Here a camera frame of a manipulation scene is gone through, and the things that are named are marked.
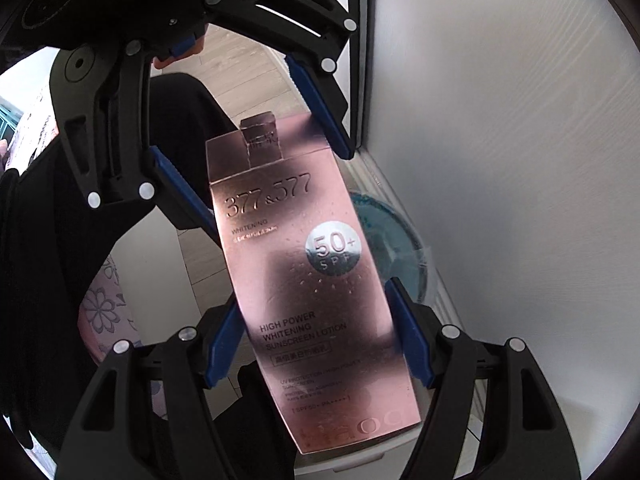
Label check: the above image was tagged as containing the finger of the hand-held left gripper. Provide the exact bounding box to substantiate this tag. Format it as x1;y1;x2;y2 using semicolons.
202;0;358;160
50;40;223;248

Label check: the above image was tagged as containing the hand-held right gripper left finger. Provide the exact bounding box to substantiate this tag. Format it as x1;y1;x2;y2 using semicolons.
65;297;251;480

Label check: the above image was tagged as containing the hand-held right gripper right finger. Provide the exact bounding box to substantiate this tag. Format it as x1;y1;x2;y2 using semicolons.
384;277;586;480

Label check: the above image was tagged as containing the teal trash bin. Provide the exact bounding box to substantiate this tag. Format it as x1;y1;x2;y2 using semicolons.
350;190;436;306

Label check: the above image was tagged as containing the rose gold cosmetic box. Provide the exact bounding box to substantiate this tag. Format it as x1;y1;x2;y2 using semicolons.
205;112;433;456

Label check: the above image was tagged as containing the person's left hand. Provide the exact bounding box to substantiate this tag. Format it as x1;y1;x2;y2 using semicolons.
152;34;206;70

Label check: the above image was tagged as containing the clear bin liner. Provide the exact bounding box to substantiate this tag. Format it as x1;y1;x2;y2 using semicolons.
419;244;442;306

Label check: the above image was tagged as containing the pink floral bedding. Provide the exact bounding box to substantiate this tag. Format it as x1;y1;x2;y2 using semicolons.
77;255;171;421

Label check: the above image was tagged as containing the teal plastic basket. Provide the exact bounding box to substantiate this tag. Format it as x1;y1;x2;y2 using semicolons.
0;102;23;137

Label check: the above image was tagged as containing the black wall strip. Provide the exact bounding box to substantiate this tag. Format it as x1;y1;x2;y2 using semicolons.
356;0;373;153

